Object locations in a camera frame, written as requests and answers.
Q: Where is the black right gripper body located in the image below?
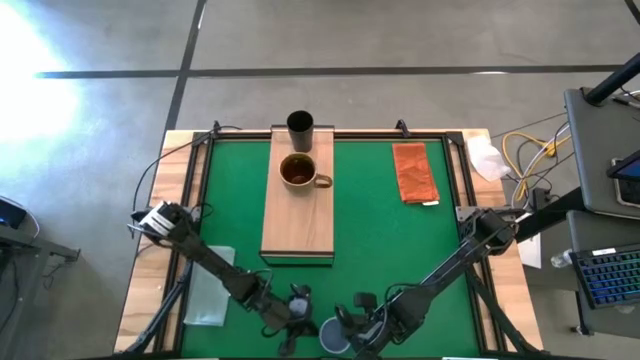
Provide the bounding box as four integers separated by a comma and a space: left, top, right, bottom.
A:
349, 305, 402, 358

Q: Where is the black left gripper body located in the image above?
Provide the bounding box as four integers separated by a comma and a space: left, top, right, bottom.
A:
262, 292, 314, 334

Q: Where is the olive brown ceramic mug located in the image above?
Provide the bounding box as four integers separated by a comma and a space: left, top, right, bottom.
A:
278, 152, 334, 190

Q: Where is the wooden shelf board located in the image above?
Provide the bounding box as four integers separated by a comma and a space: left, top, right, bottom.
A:
259, 125, 335, 267

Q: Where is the grey cart shelf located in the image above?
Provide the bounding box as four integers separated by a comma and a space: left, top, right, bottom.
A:
563, 87, 640, 221

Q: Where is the green table mat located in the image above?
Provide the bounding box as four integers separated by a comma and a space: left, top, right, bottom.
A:
180, 139, 481, 359

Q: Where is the tall black cup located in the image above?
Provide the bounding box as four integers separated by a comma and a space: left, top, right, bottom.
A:
286, 110, 315, 153

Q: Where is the orange cloth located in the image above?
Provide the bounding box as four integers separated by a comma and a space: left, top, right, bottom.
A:
391, 142, 441, 207

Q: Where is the white paper sheet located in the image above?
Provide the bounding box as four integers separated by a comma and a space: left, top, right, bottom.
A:
517, 232, 544, 270

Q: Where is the clear plastic bottle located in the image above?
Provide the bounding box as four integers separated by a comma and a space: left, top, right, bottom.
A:
549, 248, 575, 269

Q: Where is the crumpled white tissue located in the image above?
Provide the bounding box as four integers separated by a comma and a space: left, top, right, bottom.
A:
465, 134, 512, 183

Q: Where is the black mounting beam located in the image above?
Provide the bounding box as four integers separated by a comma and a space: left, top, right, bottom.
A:
513, 187, 586, 244

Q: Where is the black power strip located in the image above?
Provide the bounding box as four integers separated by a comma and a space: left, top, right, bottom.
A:
530, 186, 551, 211

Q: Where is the backlit laptop keyboard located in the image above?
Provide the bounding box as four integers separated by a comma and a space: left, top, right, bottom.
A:
569, 243, 640, 310

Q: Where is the dark device with blue screen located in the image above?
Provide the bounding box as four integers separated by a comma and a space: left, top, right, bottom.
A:
0, 195, 29, 230

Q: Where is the black tablet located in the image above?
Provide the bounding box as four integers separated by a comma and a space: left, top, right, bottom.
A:
606, 149, 640, 206

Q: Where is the black pole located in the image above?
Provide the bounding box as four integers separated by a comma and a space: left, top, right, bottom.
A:
584, 52, 640, 106

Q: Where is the black diagonal frame strut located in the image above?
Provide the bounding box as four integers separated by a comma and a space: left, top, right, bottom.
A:
122, 259, 194, 354
462, 259, 539, 354

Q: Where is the black aluminium table frame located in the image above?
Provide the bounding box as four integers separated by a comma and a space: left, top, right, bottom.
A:
152, 128, 506, 359

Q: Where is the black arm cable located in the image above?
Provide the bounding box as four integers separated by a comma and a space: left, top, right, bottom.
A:
131, 124, 244, 212

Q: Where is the yellow cable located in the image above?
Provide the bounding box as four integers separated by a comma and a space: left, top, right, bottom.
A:
501, 130, 571, 202

